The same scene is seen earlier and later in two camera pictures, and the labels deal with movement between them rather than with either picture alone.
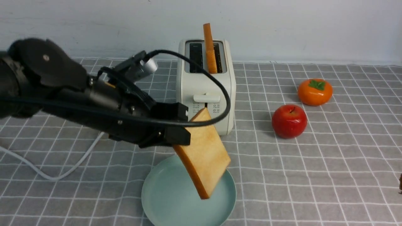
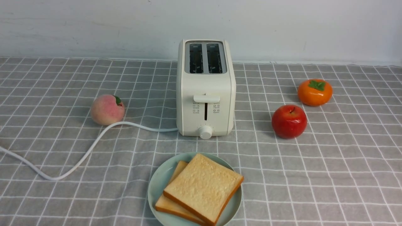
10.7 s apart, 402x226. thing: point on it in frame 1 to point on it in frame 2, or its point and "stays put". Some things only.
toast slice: x=211 y=61 to x=203 y=188
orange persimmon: x=315 y=92 stays put
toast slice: x=206 y=158 to x=166 y=204
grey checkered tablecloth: x=343 y=170 stays put
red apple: x=289 y=121 stays put
